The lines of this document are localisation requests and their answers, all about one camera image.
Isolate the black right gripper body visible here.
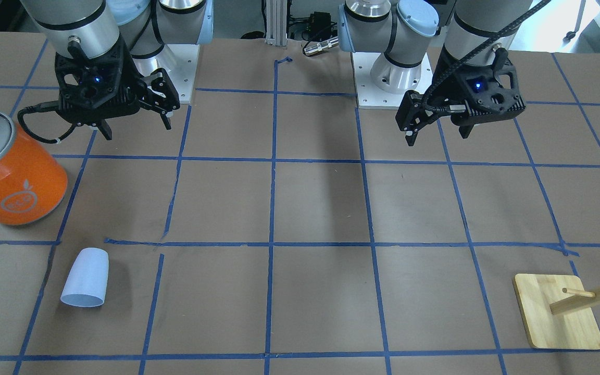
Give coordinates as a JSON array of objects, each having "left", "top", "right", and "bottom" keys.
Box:
[{"left": 136, "top": 69, "right": 180, "bottom": 116}]

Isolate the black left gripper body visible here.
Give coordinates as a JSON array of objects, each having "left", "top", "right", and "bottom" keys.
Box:
[{"left": 395, "top": 90, "right": 438, "bottom": 133}]

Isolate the light blue plastic cup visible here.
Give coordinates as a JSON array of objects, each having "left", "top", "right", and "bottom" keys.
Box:
[{"left": 60, "top": 247, "right": 109, "bottom": 308}]

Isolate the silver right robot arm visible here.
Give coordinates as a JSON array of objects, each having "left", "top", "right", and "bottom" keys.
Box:
[{"left": 17, "top": 1, "right": 214, "bottom": 144}]

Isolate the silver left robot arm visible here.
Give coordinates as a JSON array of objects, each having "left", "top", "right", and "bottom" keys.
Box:
[{"left": 337, "top": 1, "right": 544, "bottom": 146}]

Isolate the large orange can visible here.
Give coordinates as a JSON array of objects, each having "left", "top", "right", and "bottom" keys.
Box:
[{"left": 0, "top": 112, "right": 68, "bottom": 226}]

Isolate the wooden mug tree stand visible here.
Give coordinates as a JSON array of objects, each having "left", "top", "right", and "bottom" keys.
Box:
[{"left": 512, "top": 273, "right": 600, "bottom": 351}]

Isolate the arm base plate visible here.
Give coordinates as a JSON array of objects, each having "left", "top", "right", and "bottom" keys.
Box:
[
  {"left": 352, "top": 52, "right": 433, "bottom": 110},
  {"left": 134, "top": 44, "right": 202, "bottom": 104}
]

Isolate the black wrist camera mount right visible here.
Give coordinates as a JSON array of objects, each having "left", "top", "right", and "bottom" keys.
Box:
[{"left": 54, "top": 36, "right": 141, "bottom": 125}]

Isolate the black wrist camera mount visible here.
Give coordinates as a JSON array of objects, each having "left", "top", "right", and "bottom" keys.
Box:
[
  {"left": 429, "top": 48, "right": 526, "bottom": 127},
  {"left": 54, "top": 36, "right": 141, "bottom": 125}
]

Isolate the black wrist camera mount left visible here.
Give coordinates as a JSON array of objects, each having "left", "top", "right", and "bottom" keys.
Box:
[{"left": 429, "top": 48, "right": 526, "bottom": 127}]

